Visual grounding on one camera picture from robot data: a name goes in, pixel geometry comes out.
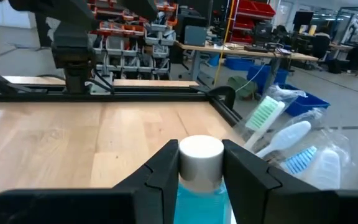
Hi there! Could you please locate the black monitor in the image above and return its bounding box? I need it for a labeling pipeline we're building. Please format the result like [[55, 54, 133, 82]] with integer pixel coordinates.
[[292, 11, 315, 32]]

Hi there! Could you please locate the purple toothbrush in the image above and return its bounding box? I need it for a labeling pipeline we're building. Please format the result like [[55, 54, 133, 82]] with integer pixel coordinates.
[[255, 120, 313, 159]]

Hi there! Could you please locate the wooden-top desk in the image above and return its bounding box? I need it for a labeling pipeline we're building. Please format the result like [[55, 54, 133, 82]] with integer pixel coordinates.
[[175, 40, 319, 82]]

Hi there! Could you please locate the blue plastic bin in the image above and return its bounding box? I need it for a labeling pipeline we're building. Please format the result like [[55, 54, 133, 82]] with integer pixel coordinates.
[[224, 56, 255, 72], [246, 63, 289, 94], [278, 83, 331, 118]]

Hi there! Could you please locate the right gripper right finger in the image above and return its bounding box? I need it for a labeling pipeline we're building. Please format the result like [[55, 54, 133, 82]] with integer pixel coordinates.
[[221, 139, 358, 224]]

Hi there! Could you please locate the white cabinet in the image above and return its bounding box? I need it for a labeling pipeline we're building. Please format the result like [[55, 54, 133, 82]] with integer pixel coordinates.
[[0, 0, 37, 29]]

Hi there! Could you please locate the green bag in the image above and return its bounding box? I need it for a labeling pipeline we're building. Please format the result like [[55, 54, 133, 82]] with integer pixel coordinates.
[[227, 75, 258, 101]]

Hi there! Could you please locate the blue toothbrush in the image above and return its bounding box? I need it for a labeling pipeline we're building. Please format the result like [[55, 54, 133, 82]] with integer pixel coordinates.
[[280, 145, 319, 175]]

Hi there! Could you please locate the metal rack with bins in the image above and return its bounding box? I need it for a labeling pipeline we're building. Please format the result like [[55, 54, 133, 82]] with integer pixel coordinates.
[[85, 0, 180, 81]]

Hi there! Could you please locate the person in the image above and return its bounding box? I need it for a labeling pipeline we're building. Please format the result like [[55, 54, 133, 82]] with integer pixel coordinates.
[[310, 26, 333, 62]]

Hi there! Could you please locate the black-framed robot enclosure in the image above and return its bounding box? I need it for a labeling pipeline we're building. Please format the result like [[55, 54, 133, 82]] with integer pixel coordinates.
[[334, 6, 358, 47]]

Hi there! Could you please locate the green toothbrush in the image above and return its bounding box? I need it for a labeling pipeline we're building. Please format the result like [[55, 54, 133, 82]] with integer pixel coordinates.
[[242, 83, 307, 152]]

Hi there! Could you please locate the red shelving unit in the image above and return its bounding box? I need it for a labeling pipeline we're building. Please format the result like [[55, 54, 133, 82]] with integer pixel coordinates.
[[228, 0, 277, 44]]

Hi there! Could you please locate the grey box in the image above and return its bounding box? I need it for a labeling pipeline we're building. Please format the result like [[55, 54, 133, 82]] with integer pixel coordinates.
[[183, 25, 208, 47]]

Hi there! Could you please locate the white cable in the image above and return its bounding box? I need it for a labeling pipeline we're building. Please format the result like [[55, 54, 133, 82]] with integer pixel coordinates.
[[235, 63, 267, 93]]

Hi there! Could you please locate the yellow cable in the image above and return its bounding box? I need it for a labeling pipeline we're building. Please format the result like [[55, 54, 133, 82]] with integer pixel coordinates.
[[212, 0, 236, 87]]

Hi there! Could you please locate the clear plastic bag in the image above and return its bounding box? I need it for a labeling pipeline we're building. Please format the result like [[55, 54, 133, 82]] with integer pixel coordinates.
[[233, 83, 358, 191]]

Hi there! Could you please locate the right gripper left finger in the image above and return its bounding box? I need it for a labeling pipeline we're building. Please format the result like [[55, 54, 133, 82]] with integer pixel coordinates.
[[0, 139, 180, 224]]

